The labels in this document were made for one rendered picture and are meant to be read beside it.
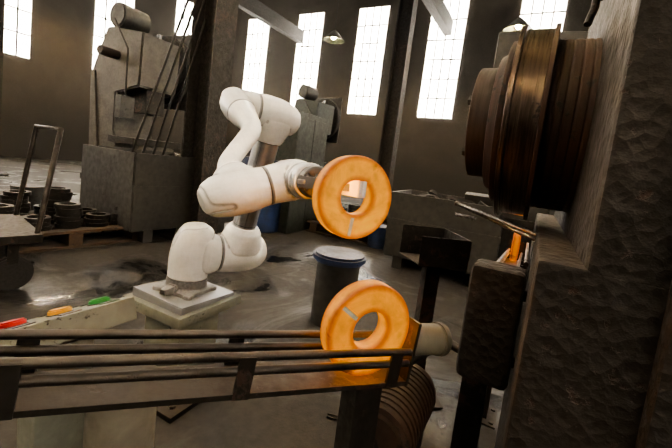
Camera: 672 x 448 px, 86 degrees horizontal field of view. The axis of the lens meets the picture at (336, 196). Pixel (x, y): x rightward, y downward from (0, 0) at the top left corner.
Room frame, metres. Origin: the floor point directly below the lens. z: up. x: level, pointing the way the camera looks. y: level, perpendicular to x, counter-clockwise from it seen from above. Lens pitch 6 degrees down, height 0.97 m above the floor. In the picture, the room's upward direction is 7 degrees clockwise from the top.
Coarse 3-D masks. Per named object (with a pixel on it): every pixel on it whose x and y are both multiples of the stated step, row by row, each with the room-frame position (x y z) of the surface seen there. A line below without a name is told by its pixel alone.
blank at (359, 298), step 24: (360, 288) 0.55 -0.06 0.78; (384, 288) 0.57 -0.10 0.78; (336, 312) 0.53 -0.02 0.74; (360, 312) 0.55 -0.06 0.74; (384, 312) 0.57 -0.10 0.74; (408, 312) 0.59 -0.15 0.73; (336, 336) 0.54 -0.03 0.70; (384, 336) 0.58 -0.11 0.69; (336, 360) 0.54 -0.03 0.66; (360, 360) 0.56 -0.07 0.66
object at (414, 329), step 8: (416, 320) 0.59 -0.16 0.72; (408, 328) 0.60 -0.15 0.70; (416, 328) 0.58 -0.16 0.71; (408, 336) 0.59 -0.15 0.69; (416, 336) 0.58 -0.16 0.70; (408, 344) 0.59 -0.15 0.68; (416, 344) 0.58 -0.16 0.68; (408, 368) 0.58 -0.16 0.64; (400, 376) 0.59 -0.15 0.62; (408, 376) 0.58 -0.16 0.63
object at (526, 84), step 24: (528, 48) 0.79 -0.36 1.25; (528, 72) 0.75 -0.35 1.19; (528, 96) 0.74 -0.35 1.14; (504, 120) 0.75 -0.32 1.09; (528, 120) 0.73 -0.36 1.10; (504, 144) 0.76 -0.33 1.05; (528, 144) 0.74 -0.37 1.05; (504, 168) 0.78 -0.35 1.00; (528, 168) 0.75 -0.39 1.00; (504, 192) 0.81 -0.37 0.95
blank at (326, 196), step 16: (336, 160) 0.65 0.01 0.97; (352, 160) 0.65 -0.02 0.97; (368, 160) 0.67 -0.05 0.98; (320, 176) 0.64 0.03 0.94; (336, 176) 0.64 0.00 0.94; (352, 176) 0.65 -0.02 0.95; (368, 176) 0.67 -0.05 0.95; (384, 176) 0.68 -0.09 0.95; (320, 192) 0.62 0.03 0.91; (336, 192) 0.64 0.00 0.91; (368, 192) 0.68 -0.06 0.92; (384, 192) 0.68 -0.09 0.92; (320, 208) 0.62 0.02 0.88; (336, 208) 0.64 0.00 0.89; (368, 208) 0.67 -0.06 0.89; (384, 208) 0.68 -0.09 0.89; (336, 224) 0.64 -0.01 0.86; (352, 224) 0.65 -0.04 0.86; (368, 224) 0.67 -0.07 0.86
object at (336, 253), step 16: (320, 256) 2.03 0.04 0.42; (336, 256) 2.02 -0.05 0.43; (352, 256) 2.07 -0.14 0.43; (320, 272) 2.05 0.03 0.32; (336, 272) 2.00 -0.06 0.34; (352, 272) 2.03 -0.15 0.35; (320, 288) 2.04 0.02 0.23; (336, 288) 2.00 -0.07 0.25; (320, 304) 2.03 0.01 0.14; (320, 320) 2.02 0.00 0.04
